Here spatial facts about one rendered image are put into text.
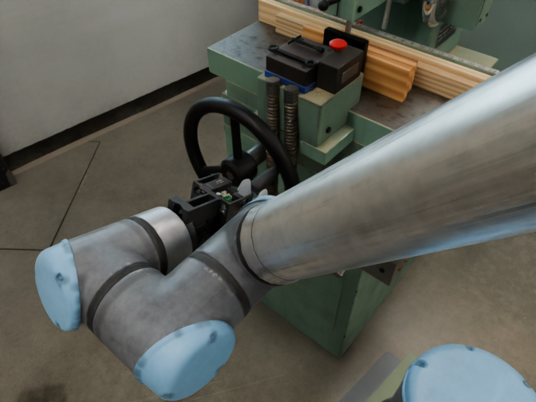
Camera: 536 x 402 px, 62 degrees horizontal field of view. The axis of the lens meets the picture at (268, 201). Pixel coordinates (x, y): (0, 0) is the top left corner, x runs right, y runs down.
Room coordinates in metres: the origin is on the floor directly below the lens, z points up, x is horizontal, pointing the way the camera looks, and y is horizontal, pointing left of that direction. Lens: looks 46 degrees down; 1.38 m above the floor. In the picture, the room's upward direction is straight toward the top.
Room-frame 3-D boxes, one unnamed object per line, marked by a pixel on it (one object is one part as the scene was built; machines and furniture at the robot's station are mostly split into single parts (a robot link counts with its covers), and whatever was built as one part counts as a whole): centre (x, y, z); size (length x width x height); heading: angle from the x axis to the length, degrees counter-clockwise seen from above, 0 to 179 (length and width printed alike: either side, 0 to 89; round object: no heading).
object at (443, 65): (0.88, -0.21, 0.93); 0.60 x 0.02 x 0.05; 50
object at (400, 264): (0.61, -0.27, 0.58); 0.12 x 0.08 x 0.08; 140
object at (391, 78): (0.78, -0.19, 0.93); 0.18 x 0.02 x 0.07; 50
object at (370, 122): (0.78, -0.13, 0.87); 0.61 x 0.30 x 0.06; 50
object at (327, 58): (0.71, -0.08, 0.99); 0.13 x 0.11 x 0.06; 50
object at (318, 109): (0.71, -0.08, 0.92); 0.15 x 0.13 x 0.09; 50
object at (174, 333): (0.23, 0.10, 0.96); 0.12 x 0.12 x 0.09; 50
